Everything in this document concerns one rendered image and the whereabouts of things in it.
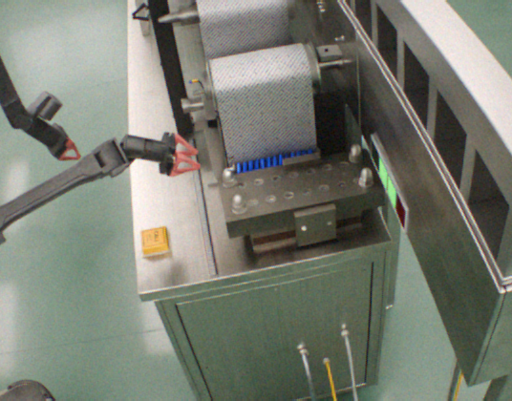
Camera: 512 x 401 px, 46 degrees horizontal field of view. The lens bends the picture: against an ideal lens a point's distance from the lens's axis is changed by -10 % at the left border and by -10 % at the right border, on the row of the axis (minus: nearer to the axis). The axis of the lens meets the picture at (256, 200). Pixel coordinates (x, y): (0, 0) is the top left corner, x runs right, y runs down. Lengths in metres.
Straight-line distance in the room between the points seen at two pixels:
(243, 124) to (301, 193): 0.22
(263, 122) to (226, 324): 0.56
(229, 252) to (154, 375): 1.01
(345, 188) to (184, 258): 0.44
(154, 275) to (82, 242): 1.47
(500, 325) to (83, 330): 2.08
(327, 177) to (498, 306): 0.82
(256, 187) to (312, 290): 0.32
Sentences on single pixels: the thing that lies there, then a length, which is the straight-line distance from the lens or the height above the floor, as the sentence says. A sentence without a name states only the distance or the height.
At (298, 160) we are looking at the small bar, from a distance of 1.69.
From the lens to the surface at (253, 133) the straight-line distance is 1.67.
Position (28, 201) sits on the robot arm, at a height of 1.20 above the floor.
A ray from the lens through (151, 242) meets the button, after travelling 1.73.
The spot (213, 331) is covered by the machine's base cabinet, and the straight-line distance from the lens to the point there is 1.84.
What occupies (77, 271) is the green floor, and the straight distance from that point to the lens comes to 3.02.
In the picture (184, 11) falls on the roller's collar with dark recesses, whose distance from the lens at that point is 1.78.
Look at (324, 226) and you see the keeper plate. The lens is 1.64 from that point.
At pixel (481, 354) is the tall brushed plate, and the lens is 1.09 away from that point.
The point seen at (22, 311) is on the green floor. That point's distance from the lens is 2.99.
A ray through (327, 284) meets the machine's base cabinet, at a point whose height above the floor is 0.78.
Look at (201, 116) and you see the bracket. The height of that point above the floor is 1.14.
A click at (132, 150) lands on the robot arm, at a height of 1.17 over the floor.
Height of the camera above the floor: 2.18
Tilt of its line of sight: 45 degrees down
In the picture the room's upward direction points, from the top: 9 degrees counter-clockwise
